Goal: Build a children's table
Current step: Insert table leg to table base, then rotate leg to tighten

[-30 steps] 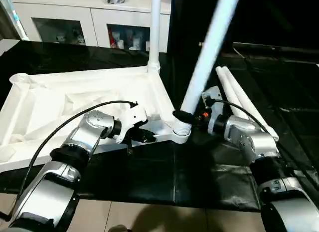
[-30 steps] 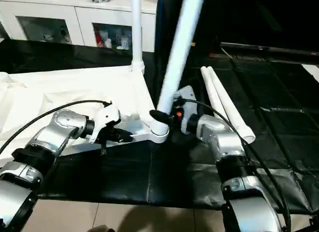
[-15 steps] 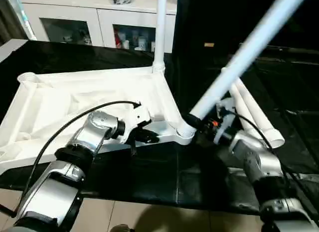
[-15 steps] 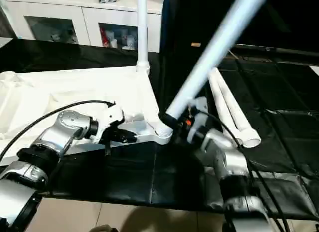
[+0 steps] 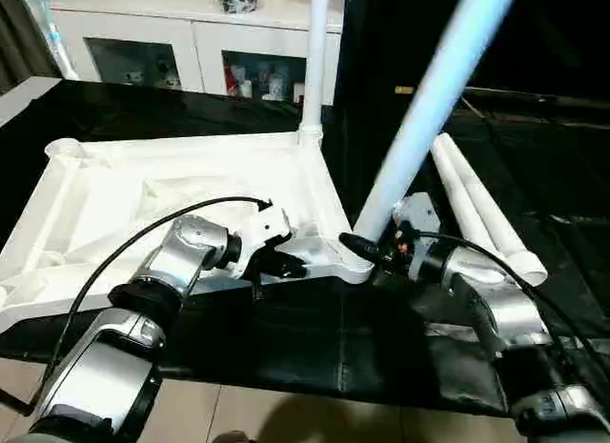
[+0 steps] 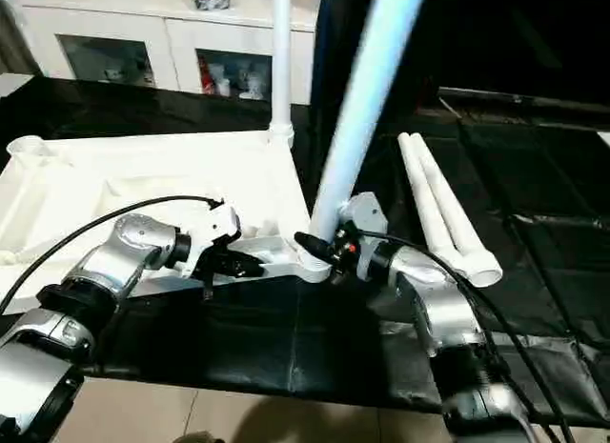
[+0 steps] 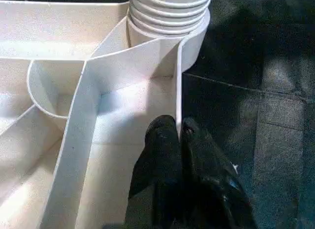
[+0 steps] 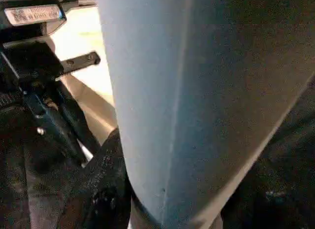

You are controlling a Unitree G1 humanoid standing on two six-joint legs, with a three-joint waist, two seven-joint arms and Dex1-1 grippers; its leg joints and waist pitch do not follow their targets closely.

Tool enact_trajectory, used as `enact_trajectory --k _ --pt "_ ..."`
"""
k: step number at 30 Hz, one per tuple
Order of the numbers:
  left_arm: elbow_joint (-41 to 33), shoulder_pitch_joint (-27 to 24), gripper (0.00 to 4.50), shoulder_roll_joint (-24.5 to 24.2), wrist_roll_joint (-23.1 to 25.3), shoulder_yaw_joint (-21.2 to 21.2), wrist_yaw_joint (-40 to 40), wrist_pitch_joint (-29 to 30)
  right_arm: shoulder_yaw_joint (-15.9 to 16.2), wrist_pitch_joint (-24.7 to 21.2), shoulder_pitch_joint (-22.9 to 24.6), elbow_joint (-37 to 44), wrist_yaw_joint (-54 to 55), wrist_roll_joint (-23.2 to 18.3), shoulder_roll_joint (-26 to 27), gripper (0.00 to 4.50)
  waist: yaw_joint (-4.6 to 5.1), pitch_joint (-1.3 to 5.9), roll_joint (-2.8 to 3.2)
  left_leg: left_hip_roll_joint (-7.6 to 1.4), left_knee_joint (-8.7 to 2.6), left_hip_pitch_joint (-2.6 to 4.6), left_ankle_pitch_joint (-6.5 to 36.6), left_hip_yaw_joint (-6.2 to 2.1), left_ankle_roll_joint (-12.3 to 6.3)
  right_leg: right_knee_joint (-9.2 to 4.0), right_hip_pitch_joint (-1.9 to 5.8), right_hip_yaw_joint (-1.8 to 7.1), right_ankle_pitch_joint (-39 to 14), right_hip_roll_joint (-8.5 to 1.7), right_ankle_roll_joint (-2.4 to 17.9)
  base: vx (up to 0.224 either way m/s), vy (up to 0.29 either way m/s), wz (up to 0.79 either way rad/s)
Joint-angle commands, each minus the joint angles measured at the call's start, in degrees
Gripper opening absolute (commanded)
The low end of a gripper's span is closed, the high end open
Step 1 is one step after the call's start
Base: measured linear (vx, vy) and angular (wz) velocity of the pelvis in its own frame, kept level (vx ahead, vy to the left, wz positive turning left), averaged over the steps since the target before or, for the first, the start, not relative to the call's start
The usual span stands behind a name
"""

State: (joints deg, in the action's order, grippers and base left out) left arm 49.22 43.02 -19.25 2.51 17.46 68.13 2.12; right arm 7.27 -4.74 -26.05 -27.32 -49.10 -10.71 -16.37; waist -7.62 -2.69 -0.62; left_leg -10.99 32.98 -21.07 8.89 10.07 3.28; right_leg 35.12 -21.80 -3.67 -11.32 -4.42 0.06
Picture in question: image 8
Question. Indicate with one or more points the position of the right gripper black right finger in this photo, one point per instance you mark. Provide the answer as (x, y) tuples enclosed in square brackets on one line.
[(283, 184)]

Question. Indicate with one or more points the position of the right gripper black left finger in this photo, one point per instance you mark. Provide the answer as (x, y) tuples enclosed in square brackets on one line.
[(103, 189)]

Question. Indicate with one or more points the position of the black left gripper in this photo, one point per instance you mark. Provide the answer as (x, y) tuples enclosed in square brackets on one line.
[(32, 61)]

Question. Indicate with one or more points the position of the white plastic table leg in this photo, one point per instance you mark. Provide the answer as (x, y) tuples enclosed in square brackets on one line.
[(172, 91)]

